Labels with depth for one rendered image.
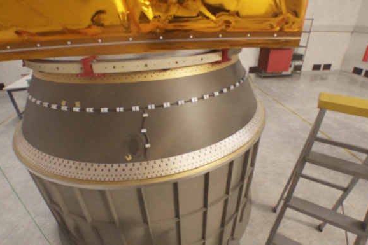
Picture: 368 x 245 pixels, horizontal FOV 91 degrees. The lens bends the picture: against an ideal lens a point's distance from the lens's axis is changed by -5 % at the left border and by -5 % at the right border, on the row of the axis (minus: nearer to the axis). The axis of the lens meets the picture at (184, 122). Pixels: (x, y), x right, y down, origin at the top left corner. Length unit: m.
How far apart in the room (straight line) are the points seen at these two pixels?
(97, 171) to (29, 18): 0.79
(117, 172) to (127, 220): 0.39
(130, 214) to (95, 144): 0.48
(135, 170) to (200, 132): 0.41
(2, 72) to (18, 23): 7.15
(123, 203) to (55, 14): 1.01
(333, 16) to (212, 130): 8.10
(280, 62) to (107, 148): 1.11
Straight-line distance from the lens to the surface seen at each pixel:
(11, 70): 8.15
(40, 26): 1.17
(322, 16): 8.63
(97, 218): 1.43
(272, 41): 1.23
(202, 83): 1.14
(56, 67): 1.20
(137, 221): 1.35
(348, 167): 1.28
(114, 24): 1.07
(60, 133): 1.25
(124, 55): 1.05
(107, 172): 1.09
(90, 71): 1.06
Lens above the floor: 1.89
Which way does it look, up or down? 29 degrees down
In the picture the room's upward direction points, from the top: 2 degrees counter-clockwise
